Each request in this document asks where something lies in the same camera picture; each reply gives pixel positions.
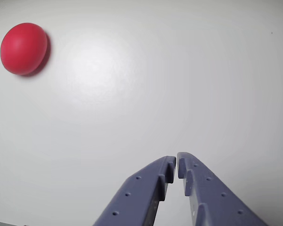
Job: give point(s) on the blue-grey gripper finger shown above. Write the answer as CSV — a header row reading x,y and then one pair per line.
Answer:
x,y
136,195
212,200

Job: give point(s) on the red ball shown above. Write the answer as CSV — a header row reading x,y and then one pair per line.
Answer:
x,y
23,49

